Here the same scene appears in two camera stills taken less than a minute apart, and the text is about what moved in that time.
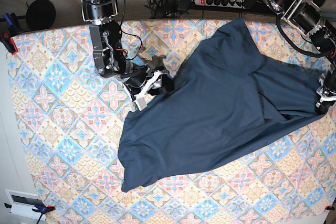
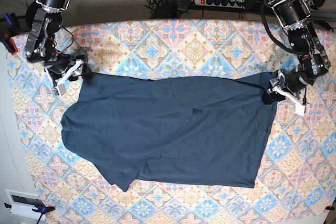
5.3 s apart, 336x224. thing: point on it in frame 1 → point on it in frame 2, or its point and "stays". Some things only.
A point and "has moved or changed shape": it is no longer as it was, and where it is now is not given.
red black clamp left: (9, 43) stays
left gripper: (141, 78) → (61, 68)
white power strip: (220, 2) stays
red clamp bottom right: (329, 208) stays
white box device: (21, 203) stays
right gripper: (326, 93) → (293, 82)
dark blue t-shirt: (227, 100) has moved or changed shape
